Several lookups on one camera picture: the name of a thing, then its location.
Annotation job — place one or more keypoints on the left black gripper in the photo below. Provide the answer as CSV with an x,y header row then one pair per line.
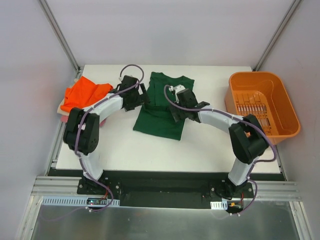
x,y
139,97

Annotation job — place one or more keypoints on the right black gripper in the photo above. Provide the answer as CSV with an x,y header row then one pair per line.
x,y
184,110

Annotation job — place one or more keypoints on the dark green t shirt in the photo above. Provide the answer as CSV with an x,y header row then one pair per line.
x,y
155,117

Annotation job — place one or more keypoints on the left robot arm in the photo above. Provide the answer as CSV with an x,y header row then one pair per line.
x,y
82,131

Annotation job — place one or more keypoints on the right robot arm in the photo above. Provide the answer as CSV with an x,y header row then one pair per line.
x,y
248,140

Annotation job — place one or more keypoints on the orange folded t shirt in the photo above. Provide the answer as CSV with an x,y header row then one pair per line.
x,y
82,96

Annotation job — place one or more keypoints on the pink folded t shirt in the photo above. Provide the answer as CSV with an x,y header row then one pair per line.
x,y
64,119

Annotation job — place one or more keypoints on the beige folded t shirt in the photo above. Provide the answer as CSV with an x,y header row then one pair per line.
x,y
60,110

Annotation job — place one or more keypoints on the orange plastic basket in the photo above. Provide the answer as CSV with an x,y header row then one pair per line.
x,y
263,95

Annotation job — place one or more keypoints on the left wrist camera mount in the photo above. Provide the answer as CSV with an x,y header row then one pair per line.
x,y
121,78

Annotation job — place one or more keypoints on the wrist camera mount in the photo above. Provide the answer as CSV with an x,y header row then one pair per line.
x,y
121,78
175,90

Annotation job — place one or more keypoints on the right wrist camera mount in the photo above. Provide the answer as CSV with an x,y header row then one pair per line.
x,y
175,90

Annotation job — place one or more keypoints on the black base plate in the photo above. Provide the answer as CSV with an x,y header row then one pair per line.
x,y
160,189

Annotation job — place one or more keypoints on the right white cable duct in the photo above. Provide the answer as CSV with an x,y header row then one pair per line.
x,y
219,205

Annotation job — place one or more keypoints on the white cable duct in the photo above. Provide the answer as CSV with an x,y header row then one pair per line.
x,y
219,205
79,201

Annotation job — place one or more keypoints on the left aluminium frame post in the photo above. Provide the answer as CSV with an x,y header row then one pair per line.
x,y
58,33

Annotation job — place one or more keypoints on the aluminium frame post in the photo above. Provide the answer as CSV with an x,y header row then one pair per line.
x,y
293,7
58,33

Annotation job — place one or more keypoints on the right aluminium frame post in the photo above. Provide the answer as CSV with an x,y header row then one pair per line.
x,y
293,7

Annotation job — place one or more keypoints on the left white cable duct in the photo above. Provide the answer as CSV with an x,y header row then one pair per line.
x,y
79,201

